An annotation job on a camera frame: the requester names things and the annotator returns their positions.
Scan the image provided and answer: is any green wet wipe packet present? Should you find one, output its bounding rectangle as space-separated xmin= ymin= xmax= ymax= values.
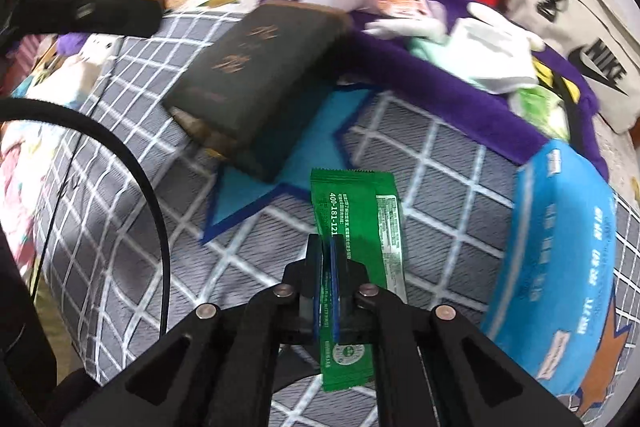
xmin=310 ymin=169 xmax=407 ymax=392

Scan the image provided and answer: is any dark green tea box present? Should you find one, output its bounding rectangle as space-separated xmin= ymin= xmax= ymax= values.
xmin=162 ymin=0 xmax=352 ymax=182

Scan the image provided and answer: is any blue tissue pack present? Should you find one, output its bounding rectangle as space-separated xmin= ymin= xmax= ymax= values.
xmin=482 ymin=140 xmax=616 ymax=395

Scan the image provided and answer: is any green leaf tissue pack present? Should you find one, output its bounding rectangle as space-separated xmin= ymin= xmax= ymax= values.
xmin=508 ymin=86 xmax=570 ymax=143

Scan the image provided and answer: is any white glove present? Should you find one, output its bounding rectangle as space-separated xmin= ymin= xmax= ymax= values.
xmin=364 ymin=2 xmax=546 ymax=95

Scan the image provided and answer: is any yellow mini duffel pouch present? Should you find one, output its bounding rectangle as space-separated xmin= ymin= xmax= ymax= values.
xmin=532 ymin=56 xmax=582 ymax=104

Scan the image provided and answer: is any mint green cloth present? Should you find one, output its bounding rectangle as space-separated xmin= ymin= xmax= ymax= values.
xmin=407 ymin=37 xmax=447 ymax=63

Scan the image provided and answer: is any purple plush toy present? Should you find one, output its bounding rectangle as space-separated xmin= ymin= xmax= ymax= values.
xmin=55 ymin=32 xmax=90 ymax=57

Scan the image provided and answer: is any grey checked blanket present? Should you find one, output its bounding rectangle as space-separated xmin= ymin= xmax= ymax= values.
xmin=34 ymin=10 xmax=516 ymax=383

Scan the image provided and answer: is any purple fluffy towel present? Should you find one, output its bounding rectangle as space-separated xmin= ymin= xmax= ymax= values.
xmin=332 ymin=0 xmax=609 ymax=182

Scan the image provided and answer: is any white lemon print sheet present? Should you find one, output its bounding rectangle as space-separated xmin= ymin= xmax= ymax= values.
xmin=179 ymin=0 xmax=639 ymax=210

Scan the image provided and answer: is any beige Nike bag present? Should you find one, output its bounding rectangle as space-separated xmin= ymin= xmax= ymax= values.
xmin=504 ymin=0 xmax=639 ymax=133

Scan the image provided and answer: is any black cable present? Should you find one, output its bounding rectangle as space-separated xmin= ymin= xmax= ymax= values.
xmin=0 ymin=95 xmax=173 ymax=338

